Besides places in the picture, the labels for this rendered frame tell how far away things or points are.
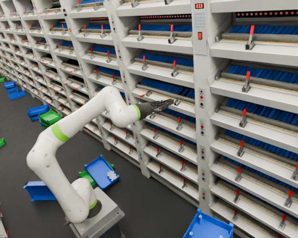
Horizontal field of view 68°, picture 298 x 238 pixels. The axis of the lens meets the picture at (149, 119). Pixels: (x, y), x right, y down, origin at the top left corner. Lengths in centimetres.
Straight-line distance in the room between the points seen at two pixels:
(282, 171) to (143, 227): 113
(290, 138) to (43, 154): 113
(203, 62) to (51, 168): 91
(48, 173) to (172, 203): 116
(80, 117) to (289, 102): 96
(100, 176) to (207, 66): 158
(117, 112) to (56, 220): 138
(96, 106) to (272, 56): 81
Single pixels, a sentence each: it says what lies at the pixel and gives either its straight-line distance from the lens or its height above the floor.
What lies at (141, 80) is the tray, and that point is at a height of 99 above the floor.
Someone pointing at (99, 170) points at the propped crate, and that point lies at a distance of 235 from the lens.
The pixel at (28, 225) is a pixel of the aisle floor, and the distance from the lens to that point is 235.
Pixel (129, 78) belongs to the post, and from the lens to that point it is 169.
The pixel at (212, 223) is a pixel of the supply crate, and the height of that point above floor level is 40.
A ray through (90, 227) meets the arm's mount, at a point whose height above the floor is 36.
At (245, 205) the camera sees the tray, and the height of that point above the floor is 36.
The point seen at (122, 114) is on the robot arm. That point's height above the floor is 109.
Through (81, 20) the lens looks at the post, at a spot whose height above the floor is 143.
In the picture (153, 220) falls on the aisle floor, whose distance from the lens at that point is 195.
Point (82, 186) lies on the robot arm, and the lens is 149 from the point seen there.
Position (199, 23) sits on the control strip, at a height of 142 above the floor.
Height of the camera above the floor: 159
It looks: 30 degrees down
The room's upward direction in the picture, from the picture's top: 9 degrees counter-clockwise
